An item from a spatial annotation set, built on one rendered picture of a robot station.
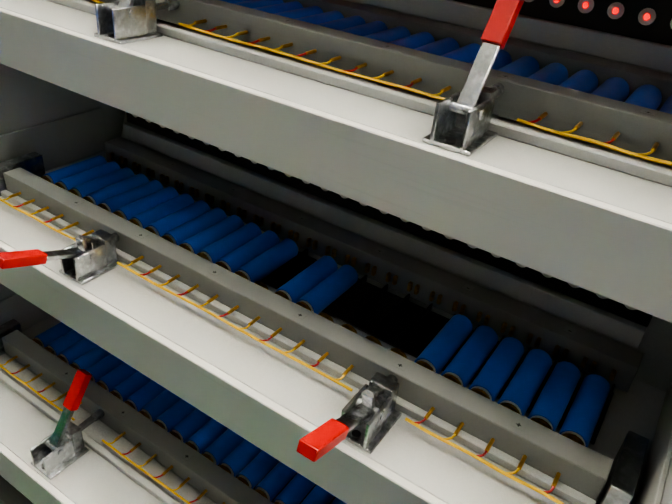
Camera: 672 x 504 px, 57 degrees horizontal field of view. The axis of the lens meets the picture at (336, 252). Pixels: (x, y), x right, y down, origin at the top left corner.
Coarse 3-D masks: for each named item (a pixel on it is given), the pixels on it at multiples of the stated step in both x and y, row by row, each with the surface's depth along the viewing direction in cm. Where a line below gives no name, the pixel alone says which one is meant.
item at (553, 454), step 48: (48, 192) 56; (144, 240) 51; (192, 288) 48; (240, 288) 46; (288, 336) 45; (336, 336) 43; (432, 384) 40; (432, 432) 38; (480, 432) 38; (528, 432) 37; (576, 480) 36
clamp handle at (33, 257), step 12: (84, 240) 49; (12, 252) 44; (24, 252) 45; (36, 252) 46; (48, 252) 47; (60, 252) 47; (72, 252) 48; (84, 252) 49; (0, 264) 43; (12, 264) 44; (24, 264) 44; (36, 264) 45
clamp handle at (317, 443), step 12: (372, 396) 37; (360, 408) 37; (372, 408) 38; (336, 420) 35; (348, 420) 36; (360, 420) 36; (312, 432) 33; (324, 432) 33; (336, 432) 34; (300, 444) 32; (312, 444) 32; (324, 444) 32; (336, 444) 34; (312, 456) 32
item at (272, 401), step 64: (64, 128) 64; (128, 128) 67; (0, 192) 59; (320, 256) 56; (448, 256) 51; (64, 320) 51; (128, 320) 46; (192, 320) 46; (576, 320) 47; (192, 384) 44; (256, 384) 42; (320, 384) 42; (640, 384) 45; (384, 448) 38; (448, 448) 38; (640, 448) 36
